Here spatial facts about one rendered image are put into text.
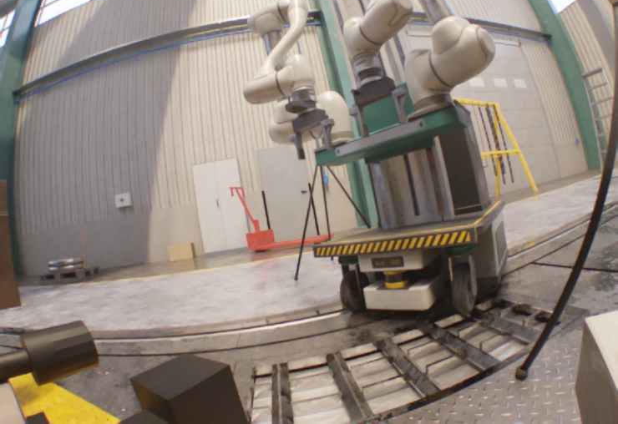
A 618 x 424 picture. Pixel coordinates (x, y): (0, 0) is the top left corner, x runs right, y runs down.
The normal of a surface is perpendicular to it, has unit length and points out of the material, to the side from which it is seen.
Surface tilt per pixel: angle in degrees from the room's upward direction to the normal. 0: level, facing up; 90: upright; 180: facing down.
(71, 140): 90
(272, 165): 90
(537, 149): 90
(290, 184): 90
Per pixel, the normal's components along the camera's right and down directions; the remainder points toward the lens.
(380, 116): -0.67, 0.06
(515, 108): 0.11, -0.11
